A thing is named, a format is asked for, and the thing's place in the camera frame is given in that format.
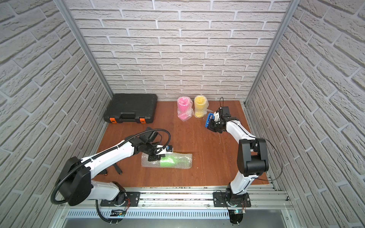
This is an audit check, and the pink plastic wine glass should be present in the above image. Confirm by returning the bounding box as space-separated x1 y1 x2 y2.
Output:
177 96 193 119

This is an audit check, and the green plastic wine glass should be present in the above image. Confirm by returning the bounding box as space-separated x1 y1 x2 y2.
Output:
160 156 190 169

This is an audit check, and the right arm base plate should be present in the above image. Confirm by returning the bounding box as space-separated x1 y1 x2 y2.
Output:
213 191 252 209

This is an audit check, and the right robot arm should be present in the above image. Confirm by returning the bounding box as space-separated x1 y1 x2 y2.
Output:
205 116 269 195

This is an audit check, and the blue tape dispenser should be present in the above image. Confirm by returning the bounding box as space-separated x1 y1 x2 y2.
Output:
205 113 215 128

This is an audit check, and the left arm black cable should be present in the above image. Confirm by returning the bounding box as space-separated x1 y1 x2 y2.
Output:
50 129 172 223

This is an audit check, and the aluminium mounting rail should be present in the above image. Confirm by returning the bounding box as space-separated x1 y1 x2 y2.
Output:
62 185 293 219

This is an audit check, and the yellow plastic wine glass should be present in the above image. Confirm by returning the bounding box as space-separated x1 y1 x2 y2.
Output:
194 95 208 118

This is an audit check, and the black handled screwdriver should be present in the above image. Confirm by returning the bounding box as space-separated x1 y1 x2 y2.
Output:
113 163 123 175

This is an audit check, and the bubble wrap sheet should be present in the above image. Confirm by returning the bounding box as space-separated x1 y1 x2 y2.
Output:
141 153 193 169
176 96 194 122
193 94 210 119

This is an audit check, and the black plastic tool case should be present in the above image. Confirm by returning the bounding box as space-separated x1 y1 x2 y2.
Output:
103 93 158 124

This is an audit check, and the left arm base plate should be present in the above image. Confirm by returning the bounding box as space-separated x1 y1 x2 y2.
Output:
100 192 141 207

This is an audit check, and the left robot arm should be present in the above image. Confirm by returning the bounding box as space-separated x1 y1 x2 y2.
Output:
50 136 169 206

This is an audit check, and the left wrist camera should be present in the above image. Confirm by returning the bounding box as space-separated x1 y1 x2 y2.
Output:
156 145 174 155

